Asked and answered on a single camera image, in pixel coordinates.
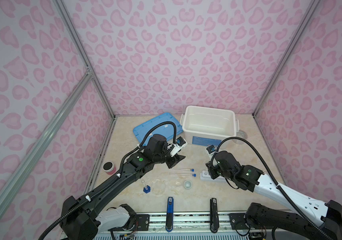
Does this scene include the blue capped test tube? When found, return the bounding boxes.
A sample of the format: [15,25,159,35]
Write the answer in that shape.
[169,173,196,177]
[173,168,194,172]

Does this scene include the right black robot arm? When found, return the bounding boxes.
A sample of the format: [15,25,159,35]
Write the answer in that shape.
[206,146,342,240]

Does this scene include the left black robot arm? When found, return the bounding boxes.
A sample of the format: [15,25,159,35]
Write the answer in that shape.
[59,134,187,240]

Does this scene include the white test tube rack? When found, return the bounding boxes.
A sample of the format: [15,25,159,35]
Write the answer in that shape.
[200,169,228,183]

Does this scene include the clear watch glass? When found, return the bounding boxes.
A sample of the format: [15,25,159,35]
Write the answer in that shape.
[173,179,182,187]

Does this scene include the clear petri dish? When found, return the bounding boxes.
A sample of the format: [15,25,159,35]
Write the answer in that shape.
[151,179,166,196]

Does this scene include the blue plastic bin lid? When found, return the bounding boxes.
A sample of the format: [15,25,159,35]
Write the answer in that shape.
[133,113,183,146]

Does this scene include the clear tape roll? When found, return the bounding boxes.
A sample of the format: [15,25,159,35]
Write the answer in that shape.
[236,130,248,145]

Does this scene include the white plastic storage bin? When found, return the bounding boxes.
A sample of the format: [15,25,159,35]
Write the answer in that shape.
[180,106,240,147]

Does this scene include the black stapler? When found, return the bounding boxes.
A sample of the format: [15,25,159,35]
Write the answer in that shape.
[210,198,219,234]

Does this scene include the pink jar black lid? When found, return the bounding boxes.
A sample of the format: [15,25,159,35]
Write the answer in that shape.
[103,162,117,175]

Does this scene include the blue stapler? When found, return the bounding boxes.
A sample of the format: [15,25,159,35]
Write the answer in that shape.
[166,197,174,232]

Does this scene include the right black corrugated cable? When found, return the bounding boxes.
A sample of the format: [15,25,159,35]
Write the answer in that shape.
[215,136,336,240]

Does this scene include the black corrugated cable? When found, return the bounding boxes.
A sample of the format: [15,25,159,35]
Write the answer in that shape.
[215,136,336,240]
[38,120,178,240]

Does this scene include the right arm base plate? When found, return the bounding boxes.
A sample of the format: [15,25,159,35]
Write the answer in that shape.
[228,213,268,234]

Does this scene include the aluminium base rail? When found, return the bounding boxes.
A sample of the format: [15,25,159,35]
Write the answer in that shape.
[59,209,297,240]

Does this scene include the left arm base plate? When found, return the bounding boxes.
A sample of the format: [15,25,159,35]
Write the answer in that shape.
[113,214,150,232]

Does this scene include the left black corrugated cable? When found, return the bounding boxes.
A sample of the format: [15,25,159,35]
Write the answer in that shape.
[38,120,178,240]

